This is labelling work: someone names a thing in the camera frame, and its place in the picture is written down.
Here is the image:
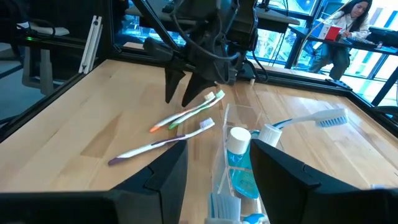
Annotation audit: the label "purple and white toothbrush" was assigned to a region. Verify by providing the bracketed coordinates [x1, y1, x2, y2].
[108, 117, 216, 167]

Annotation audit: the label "clear acrylic organizer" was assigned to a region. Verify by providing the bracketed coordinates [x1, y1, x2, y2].
[211, 103, 285, 224]

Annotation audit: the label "blue and white toothbrush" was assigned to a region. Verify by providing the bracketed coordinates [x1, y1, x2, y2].
[206, 192, 242, 224]
[272, 108, 349, 129]

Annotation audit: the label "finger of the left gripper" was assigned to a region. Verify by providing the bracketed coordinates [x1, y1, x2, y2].
[164, 67, 187, 105]
[181, 72, 218, 108]

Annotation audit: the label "orange and white toothbrush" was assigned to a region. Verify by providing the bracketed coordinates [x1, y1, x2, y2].
[149, 91, 216, 134]

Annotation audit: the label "white aluminium extrusion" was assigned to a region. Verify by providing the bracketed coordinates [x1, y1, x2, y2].
[78, 15, 103, 75]

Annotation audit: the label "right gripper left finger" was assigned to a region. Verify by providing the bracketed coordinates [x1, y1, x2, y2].
[0, 139, 189, 224]

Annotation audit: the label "black office desk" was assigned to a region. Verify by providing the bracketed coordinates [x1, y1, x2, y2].
[287, 24, 398, 106]

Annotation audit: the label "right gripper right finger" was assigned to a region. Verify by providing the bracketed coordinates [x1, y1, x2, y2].
[250, 139, 398, 224]

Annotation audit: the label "red and white box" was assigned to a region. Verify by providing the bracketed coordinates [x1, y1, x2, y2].
[310, 19, 343, 42]

